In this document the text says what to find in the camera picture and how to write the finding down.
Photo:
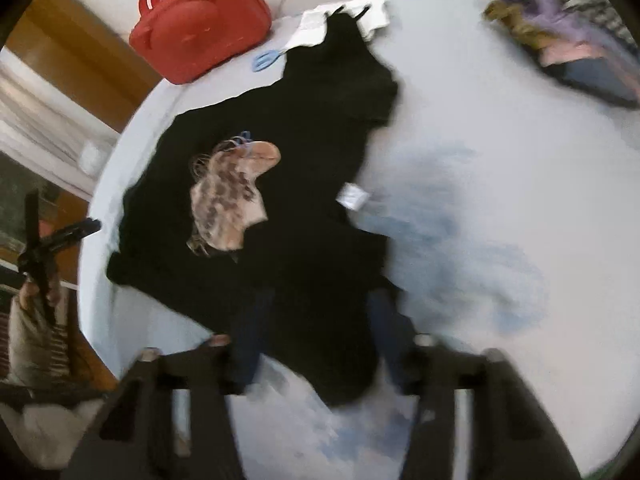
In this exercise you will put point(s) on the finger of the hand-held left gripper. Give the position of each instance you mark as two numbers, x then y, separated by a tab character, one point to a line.
33	225
70	234

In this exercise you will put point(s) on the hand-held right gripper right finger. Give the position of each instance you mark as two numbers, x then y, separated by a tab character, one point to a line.
392	345

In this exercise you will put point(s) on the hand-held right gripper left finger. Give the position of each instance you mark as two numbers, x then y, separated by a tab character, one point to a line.
248	345

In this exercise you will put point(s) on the black garment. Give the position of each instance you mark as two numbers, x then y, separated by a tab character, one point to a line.
300	160

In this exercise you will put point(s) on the pile of mixed clothes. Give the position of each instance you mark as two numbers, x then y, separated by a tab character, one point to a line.
570	35

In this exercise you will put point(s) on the person's left hand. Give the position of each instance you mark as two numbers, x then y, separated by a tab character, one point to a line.
50	296

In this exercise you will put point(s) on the leopard print cloth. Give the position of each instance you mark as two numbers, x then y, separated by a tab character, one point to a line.
227	200

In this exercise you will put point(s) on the wooden cabinet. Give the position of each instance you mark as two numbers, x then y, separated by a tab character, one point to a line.
85	55

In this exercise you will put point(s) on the pale blue bed sheet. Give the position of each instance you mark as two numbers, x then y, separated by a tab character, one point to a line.
500	170

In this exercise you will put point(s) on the red carry case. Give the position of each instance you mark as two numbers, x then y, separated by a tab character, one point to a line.
200	25

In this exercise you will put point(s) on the white folded cloth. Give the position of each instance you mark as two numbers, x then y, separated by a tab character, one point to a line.
312	27

